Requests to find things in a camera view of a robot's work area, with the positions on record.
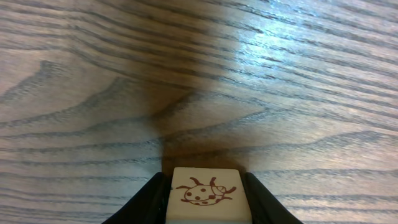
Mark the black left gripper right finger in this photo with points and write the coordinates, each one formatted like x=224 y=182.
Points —
x=264 y=207

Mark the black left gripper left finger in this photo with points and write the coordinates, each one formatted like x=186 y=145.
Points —
x=148 y=205

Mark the wooden block red ladybug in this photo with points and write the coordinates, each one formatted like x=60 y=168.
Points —
x=207 y=196

